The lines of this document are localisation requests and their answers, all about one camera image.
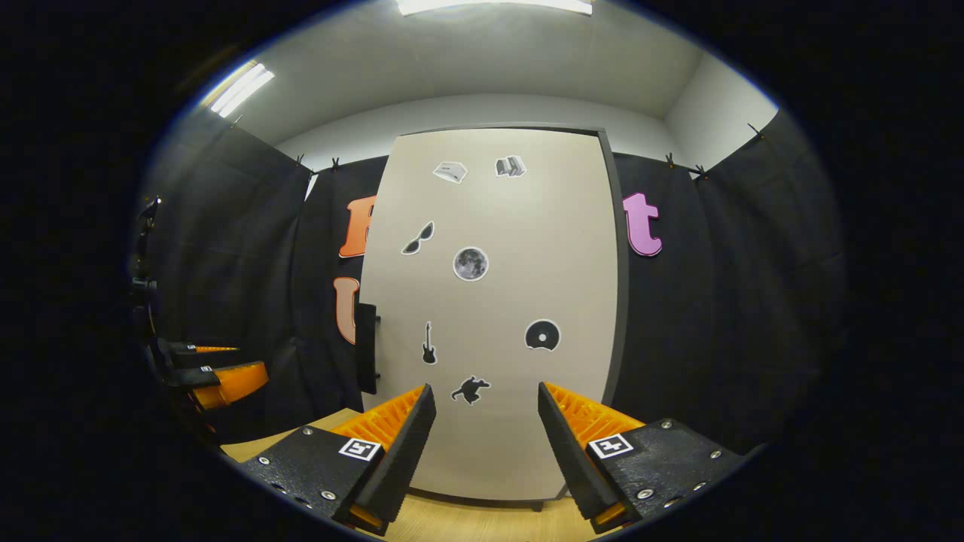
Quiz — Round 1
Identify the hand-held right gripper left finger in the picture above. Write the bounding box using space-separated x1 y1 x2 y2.
236 383 438 537

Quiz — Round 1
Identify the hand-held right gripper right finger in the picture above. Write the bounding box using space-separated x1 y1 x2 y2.
537 381 756 535

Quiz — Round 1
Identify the black backdrop cloth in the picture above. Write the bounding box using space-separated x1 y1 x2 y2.
136 109 848 453

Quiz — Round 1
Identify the beige cabinet door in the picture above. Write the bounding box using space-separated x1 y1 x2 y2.
360 128 621 502

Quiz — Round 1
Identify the black door handle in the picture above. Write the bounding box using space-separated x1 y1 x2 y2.
355 303 380 396

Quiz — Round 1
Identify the long ceiling light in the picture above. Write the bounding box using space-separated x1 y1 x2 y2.
206 62 276 119

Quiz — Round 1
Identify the grey cabinet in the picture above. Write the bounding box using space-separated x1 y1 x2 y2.
392 122 631 513

